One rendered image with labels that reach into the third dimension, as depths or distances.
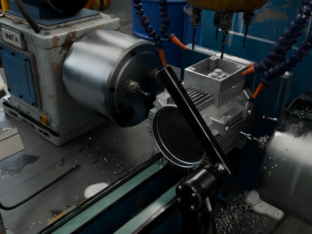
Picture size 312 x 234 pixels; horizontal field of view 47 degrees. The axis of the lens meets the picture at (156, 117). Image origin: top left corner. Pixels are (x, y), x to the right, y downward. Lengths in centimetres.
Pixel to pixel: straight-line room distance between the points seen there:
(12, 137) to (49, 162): 38
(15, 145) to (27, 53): 42
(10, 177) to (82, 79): 35
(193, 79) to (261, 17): 27
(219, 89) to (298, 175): 26
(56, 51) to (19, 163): 35
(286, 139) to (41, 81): 74
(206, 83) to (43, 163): 56
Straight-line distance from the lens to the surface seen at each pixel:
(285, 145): 69
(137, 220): 77
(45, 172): 111
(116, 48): 95
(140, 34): 291
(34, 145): 123
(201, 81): 84
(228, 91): 85
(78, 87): 101
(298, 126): 69
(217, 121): 79
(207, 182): 68
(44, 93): 115
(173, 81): 74
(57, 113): 114
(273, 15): 99
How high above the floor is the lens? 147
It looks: 30 degrees down
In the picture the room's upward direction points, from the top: 1 degrees clockwise
